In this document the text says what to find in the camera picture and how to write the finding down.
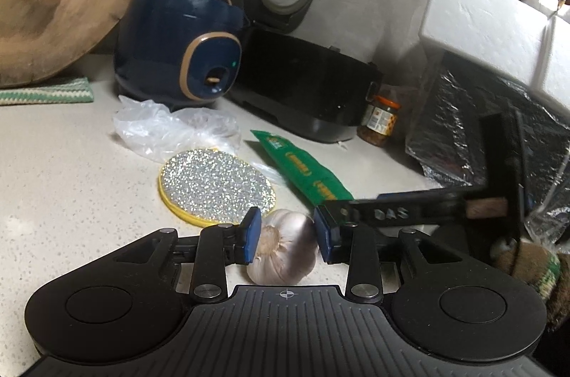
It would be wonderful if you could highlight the clear plastic bag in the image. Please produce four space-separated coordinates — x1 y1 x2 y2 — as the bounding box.
112 96 243 165

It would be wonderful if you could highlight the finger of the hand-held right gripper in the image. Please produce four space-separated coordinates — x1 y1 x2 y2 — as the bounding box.
378 188 468 202
320 200 358 227

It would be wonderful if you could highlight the person's right hand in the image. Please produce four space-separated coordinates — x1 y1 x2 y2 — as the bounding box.
464 198 509 220

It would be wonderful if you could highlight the white foam box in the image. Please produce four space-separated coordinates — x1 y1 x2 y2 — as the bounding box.
419 0 570 116

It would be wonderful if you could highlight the navy blue rice cooker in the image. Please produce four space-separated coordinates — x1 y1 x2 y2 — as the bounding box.
113 0 250 114

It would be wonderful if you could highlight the green snack packet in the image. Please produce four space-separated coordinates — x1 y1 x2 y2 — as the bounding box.
249 129 355 214

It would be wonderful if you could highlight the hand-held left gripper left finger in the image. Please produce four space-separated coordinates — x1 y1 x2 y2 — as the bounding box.
113 208 263 304

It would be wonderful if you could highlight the glittery round yellow-rimmed lid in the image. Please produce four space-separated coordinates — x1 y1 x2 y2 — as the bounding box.
159 148 278 227

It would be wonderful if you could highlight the green striped knitted cloth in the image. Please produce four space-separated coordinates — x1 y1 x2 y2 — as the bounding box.
0 77 95 107

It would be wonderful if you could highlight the garlic bulb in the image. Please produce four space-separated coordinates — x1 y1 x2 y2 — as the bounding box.
246 209 320 286

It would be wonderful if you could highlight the black shiny foil bag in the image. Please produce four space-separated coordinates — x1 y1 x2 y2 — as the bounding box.
404 50 570 200

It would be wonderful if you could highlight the clear plastic wrap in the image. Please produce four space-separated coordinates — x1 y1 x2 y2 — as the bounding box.
523 163 570 246

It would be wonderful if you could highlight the black open-lid cooker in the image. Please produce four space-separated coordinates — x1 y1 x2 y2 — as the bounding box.
225 0 384 145

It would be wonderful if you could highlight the glass jar with orange label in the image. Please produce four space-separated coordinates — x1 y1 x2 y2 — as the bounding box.
357 94 401 147

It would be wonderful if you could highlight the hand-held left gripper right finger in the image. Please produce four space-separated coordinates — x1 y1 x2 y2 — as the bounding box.
313 205 461 304

